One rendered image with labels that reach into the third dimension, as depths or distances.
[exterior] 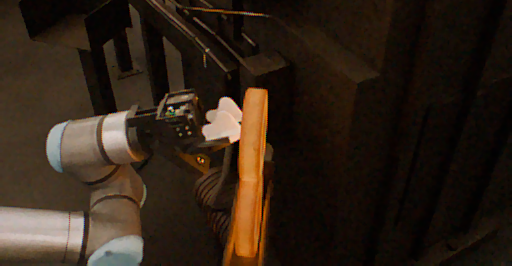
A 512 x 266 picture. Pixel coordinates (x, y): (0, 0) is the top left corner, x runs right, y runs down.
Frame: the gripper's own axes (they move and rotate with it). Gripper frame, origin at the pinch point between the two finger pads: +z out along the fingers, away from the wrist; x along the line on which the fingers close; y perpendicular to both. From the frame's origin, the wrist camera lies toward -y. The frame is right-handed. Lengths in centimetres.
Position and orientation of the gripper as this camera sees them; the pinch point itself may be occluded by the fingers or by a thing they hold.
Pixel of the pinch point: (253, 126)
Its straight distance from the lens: 83.4
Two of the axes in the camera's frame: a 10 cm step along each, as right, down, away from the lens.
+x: 0.9, -6.3, 7.7
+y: -2.7, -7.6, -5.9
